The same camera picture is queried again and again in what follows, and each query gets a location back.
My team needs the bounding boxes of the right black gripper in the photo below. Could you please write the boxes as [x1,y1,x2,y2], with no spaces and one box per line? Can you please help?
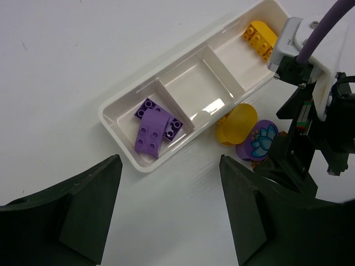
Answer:
[255,72,354,197]

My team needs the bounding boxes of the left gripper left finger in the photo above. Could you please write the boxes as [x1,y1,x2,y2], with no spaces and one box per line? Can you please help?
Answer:
[1,155,123,265]

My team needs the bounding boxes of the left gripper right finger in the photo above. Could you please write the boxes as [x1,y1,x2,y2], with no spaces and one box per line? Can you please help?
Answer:
[220,155,354,265]

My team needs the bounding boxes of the purple lego with flower print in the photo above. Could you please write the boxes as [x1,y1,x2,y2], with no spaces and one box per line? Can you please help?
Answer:
[235,120,279,161]

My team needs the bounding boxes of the brown lego brick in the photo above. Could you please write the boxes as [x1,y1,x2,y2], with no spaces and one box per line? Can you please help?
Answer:
[251,131,287,169]

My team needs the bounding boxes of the yellow rounded lego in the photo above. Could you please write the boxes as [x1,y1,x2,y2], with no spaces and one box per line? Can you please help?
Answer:
[216,103,258,146]

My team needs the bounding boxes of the purple lego brick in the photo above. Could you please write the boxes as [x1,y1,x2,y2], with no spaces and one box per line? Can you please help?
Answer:
[134,98,183,142]

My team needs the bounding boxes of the yellow half-round lego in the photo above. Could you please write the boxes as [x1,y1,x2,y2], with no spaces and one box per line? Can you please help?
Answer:
[242,21,278,62]

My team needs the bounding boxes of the white three-compartment tray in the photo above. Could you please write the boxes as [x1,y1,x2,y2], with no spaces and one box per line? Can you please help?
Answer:
[98,1,288,173]

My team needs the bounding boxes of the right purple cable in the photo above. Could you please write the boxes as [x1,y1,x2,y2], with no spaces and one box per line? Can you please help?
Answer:
[295,0,353,65]

